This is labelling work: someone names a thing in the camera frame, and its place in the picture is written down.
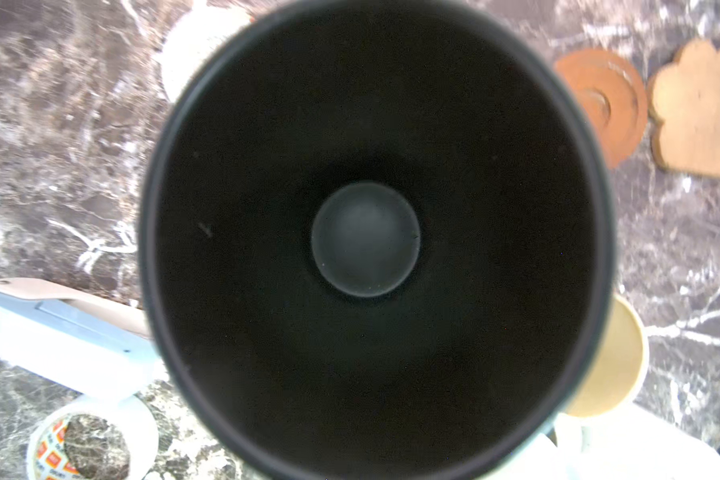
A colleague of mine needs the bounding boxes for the black mug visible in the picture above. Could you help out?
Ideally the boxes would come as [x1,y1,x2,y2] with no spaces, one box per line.
[138,1,616,479]

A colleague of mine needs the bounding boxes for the white multicolour zigzag woven coaster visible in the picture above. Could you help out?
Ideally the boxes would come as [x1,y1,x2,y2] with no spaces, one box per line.
[157,1,253,103]

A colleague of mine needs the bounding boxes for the round brown wooden coaster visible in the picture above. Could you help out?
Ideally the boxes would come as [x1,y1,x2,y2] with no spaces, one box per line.
[554,48,648,169]

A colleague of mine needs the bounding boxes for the cork paw shaped coaster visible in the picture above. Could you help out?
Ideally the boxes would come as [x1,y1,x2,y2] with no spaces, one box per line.
[649,39,720,178]

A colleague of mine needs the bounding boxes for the light blue stapler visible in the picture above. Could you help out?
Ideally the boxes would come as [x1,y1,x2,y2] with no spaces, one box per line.
[0,278,163,401]

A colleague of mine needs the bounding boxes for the beige cream mug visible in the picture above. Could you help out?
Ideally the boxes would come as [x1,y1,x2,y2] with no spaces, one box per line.
[565,295,649,421]

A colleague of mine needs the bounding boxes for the white speckled pink mug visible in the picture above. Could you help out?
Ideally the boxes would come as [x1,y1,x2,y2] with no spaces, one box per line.
[484,404,720,480]

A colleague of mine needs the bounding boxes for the white tape roll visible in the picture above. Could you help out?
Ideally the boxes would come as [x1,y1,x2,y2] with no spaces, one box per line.
[25,396,159,479]

